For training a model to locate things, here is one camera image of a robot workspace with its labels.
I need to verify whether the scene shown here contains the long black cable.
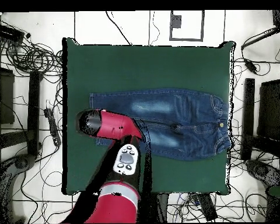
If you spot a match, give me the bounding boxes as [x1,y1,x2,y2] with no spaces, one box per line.
[105,10,133,46]

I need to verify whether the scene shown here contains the black floor bar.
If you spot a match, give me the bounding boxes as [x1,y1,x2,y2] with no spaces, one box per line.
[197,192,218,222]

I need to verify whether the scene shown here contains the black power adapter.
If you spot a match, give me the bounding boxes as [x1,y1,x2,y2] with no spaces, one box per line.
[243,58,258,74]

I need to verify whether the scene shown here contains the blue denim jeans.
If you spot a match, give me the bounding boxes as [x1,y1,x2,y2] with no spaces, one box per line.
[89,87,232,162]

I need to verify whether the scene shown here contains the black power strip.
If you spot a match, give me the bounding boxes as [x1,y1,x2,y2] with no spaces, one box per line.
[43,107,62,147]

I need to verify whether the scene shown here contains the grey stand foot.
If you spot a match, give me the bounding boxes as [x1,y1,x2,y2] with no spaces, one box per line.
[0,154,37,223]
[245,159,280,190]

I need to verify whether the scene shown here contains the dark green table cloth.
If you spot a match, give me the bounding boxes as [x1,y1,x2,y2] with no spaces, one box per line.
[62,37,236,195]

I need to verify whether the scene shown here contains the black metal frame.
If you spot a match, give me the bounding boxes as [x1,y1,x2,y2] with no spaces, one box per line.
[241,78,280,161]
[0,52,42,159]

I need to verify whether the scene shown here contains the black cable tangle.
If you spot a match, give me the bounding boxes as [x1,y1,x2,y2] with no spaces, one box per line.
[0,34,64,78]

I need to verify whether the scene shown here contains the black network switch box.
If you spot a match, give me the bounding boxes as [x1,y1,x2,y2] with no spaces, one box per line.
[0,23,25,43]

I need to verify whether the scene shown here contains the black rod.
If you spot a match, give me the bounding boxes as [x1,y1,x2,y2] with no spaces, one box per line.
[240,26,280,51]

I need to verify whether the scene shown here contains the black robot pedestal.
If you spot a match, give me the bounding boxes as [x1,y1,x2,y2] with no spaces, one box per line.
[155,192,170,223]

